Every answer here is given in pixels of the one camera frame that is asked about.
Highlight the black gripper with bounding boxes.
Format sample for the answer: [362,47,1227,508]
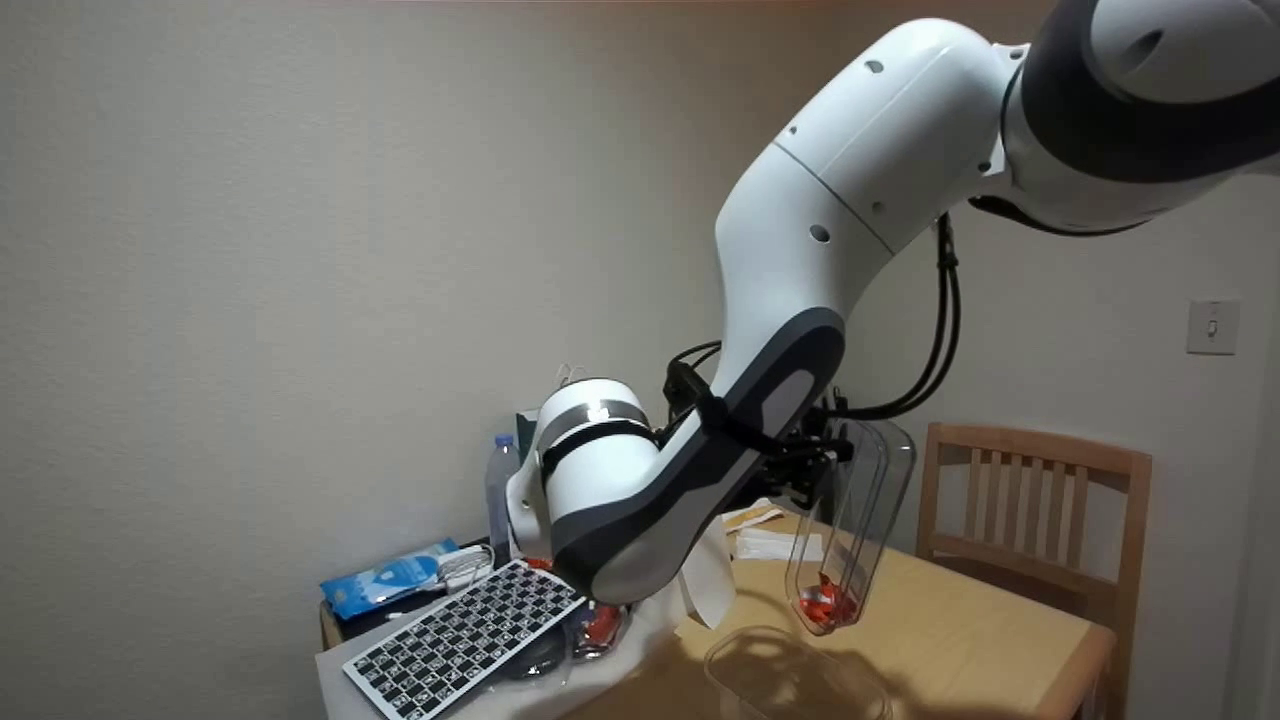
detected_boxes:
[763,400,852,508]

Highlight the clear container with red pieces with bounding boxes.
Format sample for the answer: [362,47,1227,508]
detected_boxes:
[783,421,916,637]

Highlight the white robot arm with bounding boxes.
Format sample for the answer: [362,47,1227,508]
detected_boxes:
[518,0,1280,605]

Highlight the empty clear plastic container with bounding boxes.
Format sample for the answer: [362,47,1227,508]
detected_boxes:
[701,629,886,720]

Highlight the white paper napkin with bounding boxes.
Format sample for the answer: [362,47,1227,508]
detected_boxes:
[730,530,794,562]

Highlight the wooden chair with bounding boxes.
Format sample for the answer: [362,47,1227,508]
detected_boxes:
[916,426,1151,720]

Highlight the clear water bottle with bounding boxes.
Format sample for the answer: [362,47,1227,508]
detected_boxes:
[483,432,518,548]

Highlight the blue tissue pack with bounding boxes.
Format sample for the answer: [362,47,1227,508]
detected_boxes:
[321,539,455,620]

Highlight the black white checkered board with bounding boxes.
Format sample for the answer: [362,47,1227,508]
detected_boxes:
[343,562,585,720]

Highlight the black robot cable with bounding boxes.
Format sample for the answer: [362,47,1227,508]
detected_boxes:
[661,212,966,426]

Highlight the white wall switch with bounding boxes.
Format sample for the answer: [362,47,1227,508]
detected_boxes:
[1186,300,1239,355]

